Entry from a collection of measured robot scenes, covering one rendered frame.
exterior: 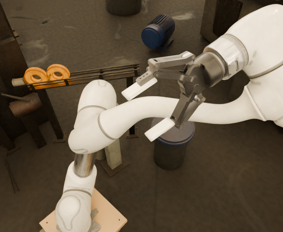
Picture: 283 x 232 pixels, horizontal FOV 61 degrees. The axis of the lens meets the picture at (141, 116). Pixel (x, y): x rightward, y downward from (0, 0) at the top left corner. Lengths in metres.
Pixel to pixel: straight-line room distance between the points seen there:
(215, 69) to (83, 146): 0.48
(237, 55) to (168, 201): 1.52
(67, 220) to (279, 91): 1.02
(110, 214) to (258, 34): 1.22
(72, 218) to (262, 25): 1.07
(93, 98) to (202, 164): 1.44
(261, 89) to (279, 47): 0.10
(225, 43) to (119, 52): 2.72
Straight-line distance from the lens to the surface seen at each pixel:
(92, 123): 0.77
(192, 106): 0.59
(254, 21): 0.61
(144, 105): 0.69
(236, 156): 2.26
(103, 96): 0.88
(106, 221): 1.49
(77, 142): 0.82
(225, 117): 0.66
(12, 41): 2.00
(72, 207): 1.26
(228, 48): 0.56
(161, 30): 3.12
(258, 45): 0.59
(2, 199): 2.20
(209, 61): 0.55
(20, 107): 1.97
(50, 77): 1.82
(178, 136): 1.72
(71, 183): 1.34
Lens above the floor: 1.79
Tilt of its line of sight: 48 degrees down
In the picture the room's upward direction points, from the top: straight up
